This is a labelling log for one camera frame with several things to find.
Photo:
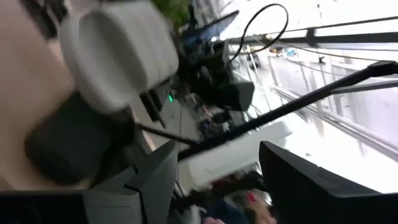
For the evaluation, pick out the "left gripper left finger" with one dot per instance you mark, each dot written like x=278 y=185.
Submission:
x=149 y=193

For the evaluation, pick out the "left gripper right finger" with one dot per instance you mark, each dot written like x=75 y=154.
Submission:
x=304 y=193

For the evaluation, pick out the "black slide sandal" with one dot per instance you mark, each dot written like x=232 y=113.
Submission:
x=71 y=140

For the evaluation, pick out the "grey slide sandal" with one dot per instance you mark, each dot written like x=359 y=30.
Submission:
x=118 y=56

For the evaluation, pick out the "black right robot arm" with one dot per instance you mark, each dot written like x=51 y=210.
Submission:
x=211 y=71

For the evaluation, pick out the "black-framed wooden shelf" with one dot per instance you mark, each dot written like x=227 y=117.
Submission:
x=280 y=112

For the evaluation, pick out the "green plant in black pot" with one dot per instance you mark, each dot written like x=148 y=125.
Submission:
x=174 y=11

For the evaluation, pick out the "black aluminium table frame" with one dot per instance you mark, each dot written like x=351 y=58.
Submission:
x=46 y=18

